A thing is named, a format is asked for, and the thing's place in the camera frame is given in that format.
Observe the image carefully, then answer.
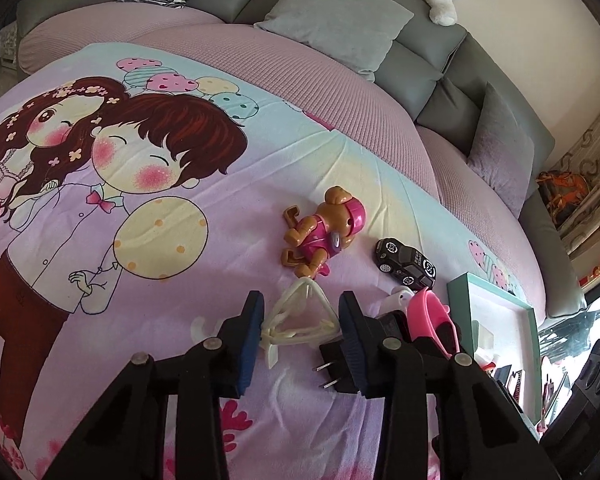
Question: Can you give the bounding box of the white triangular plastic clip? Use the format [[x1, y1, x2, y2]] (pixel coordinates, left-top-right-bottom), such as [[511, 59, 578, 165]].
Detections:
[[260, 277, 342, 368]]

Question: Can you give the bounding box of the grey pillow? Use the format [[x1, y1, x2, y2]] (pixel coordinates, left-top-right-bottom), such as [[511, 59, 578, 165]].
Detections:
[[254, 0, 415, 73]]

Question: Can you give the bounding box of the black plug adapter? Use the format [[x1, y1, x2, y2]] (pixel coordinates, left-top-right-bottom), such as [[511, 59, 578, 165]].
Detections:
[[314, 341, 356, 395]]

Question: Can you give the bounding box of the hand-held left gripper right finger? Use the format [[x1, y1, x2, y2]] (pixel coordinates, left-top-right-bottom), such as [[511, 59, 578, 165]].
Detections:
[[339, 290, 543, 480]]

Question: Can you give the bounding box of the white smart watch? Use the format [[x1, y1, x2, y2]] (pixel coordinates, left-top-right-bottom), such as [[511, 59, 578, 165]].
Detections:
[[380, 285, 416, 318]]

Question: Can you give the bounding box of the brown gold harmonica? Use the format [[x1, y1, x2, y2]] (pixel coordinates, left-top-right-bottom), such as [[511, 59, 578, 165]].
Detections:
[[495, 365, 528, 401]]

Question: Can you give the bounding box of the white rectangular block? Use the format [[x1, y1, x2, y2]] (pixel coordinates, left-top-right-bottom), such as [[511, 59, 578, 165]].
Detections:
[[472, 320, 496, 361]]

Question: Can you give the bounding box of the black toy car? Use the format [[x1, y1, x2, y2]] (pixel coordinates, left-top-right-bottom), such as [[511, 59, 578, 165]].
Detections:
[[376, 237, 438, 291]]

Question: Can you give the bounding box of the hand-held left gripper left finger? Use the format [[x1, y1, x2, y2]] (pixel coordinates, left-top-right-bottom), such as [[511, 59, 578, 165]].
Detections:
[[42, 290, 266, 480]]

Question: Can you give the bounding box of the brown pink toy dog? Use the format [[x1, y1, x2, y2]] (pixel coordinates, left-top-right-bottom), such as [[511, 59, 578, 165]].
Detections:
[[280, 186, 367, 281]]

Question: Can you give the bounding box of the patterned curtain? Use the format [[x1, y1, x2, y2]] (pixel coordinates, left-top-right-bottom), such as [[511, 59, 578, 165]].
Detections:
[[550, 85, 600, 261]]

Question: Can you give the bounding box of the lavender pillow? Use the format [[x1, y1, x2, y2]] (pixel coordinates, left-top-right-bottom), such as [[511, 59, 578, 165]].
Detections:
[[466, 82, 536, 218]]

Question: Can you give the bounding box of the orange and black object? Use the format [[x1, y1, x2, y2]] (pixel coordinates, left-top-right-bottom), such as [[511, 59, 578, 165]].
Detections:
[[537, 171, 590, 231]]

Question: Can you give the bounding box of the printed cartoon blanket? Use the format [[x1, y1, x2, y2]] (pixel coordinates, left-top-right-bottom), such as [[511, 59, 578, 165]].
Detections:
[[0, 42, 546, 480]]

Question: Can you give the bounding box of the teal cardboard box tray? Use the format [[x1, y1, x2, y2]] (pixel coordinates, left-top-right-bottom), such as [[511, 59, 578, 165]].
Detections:
[[447, 272, 543, 433]]

